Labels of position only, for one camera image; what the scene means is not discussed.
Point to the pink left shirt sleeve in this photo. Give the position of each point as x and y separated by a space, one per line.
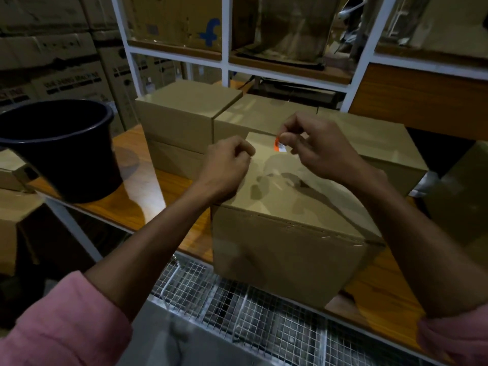
65 327

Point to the pink right shirt sleeve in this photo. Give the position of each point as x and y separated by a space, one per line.
461 335

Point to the person's left hand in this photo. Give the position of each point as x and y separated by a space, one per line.
225 171

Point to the white metal shelf rack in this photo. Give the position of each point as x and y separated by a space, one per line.
227 34

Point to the person's left forearm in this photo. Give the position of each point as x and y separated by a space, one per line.
145 255

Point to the crumpled brown cardboard box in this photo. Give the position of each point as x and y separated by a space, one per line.
293 26

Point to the wooden drawer panel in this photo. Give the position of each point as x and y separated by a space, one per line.
419 102

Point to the plain brown cardboard box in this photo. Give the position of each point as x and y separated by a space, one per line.
461 209
289 255
259 114
179 114
389 148

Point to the person's right hand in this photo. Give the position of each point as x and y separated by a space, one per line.
331 152

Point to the stack of large appliance cartons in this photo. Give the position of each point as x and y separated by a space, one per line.
57 53

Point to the black plastic bucket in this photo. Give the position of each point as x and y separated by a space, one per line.
65 160

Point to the pink shirt sleeve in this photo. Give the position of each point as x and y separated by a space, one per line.
65 327
461 335

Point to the orange white sticker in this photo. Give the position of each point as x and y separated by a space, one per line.
280 145

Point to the person's right forearm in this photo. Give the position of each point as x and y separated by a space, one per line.
431 255

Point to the white plastic pack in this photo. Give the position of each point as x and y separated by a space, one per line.
423 184

